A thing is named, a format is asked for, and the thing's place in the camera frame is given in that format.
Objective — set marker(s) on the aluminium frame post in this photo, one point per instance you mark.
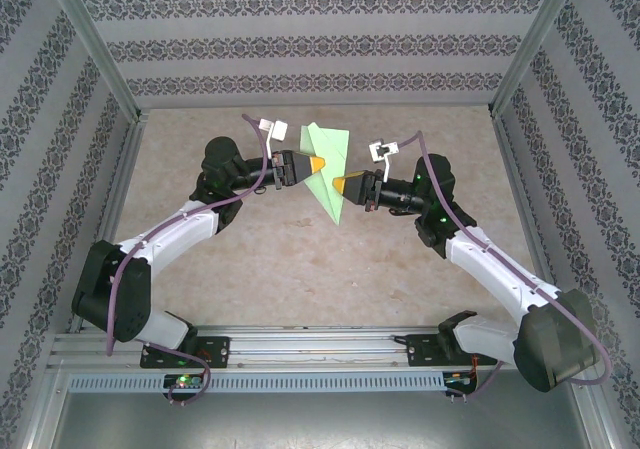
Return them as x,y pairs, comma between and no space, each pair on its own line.
540,34
95,44

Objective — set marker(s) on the aluminium frame bar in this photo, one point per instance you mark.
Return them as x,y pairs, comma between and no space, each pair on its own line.
40,409
605,409

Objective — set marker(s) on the aluminium mounting beam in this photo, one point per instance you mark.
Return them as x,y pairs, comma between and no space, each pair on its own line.
320,344

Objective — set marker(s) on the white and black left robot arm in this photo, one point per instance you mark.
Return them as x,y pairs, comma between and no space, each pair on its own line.
175,231

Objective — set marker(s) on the green paper sheet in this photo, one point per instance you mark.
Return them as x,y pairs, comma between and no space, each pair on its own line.
330,141

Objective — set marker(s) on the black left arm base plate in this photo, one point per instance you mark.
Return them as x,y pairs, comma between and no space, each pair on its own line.
215,351

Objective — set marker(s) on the aluminium table side rail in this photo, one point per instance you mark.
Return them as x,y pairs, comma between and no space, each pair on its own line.
115,204
529,219

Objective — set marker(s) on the grey sheet metal panel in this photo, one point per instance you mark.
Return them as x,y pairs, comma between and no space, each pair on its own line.
320,419

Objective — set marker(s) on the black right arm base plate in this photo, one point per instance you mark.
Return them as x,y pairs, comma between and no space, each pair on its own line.
422,354

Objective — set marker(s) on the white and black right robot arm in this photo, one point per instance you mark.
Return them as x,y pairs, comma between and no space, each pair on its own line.
500,279

